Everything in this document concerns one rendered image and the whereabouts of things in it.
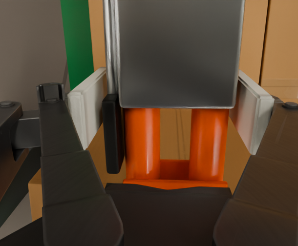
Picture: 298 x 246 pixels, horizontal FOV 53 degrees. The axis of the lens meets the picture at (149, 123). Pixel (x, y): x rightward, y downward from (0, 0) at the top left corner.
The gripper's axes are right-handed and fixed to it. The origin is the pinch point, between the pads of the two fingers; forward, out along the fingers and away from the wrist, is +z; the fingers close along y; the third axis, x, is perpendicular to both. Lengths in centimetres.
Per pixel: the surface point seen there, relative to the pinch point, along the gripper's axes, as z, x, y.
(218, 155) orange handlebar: -1.9, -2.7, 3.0
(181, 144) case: 27.7, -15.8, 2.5
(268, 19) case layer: 53, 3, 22
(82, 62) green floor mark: 107, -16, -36
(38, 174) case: 15.0, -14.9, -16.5
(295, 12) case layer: 53, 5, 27
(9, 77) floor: 107, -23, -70
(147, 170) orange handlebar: -2.0, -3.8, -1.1
